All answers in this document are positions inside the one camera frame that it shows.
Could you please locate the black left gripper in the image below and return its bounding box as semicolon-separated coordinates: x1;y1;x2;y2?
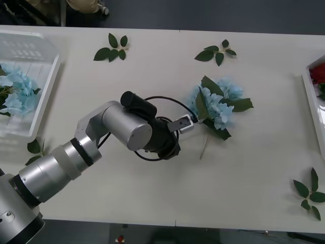
157;142;181;161

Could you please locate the red rose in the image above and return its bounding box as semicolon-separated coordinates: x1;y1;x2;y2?
310;65;325;102

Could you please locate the green leaf twig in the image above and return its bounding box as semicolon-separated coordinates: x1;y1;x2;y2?
93;33;129;62
24;138;46;166
292;167;325;221
194;39;237;67

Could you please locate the shallow white box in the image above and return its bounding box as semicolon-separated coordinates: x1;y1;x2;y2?
0;29;63;139
301;54;325;162

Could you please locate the white chair base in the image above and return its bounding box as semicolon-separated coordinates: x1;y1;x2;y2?
97;2;110;15

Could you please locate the person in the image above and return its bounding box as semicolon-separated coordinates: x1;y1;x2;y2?
66;0;104;14

